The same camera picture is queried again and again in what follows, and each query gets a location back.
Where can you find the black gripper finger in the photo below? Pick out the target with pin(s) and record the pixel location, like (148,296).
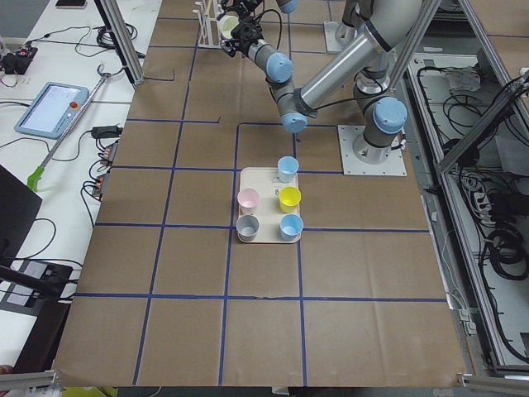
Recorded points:
(229,45)
(247,30)

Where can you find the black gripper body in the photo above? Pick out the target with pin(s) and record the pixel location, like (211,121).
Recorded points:
(243,5)
(243,44)

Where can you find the white plastic cup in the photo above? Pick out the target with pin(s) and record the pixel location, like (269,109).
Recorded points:
(226,25)

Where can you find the light blue plastic cup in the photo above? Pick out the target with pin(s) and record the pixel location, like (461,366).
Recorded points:
(287,168)

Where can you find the pink plastic cup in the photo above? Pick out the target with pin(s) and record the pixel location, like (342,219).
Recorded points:
(248,200)

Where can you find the yellow plastic cup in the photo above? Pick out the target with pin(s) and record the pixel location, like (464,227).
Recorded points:
(289,199)

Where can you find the grey plastic cup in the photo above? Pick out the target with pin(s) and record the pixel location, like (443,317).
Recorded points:
(247,227)

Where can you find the beige plastic tray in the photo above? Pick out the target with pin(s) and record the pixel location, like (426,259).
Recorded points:
(266,181)

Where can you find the black power adapter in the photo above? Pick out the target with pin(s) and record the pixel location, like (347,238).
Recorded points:
(106,132)

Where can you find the smartphone on table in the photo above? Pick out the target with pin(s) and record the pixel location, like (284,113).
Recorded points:
(71,3)

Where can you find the blue teach pendant tablet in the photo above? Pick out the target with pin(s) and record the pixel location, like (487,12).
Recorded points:
(52,110)

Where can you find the metal reacher grabber tool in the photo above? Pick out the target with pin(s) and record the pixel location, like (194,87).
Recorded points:
(34,178)

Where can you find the black monitor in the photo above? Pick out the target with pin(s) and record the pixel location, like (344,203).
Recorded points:
(19,208)

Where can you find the white wire cup rack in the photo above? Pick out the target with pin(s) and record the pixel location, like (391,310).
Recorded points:
(208,12)

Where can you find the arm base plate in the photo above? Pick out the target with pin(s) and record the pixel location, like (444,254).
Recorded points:
(335,39)
(359,158)

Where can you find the aluminium frame post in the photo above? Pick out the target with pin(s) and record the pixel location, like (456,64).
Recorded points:
(113,20)

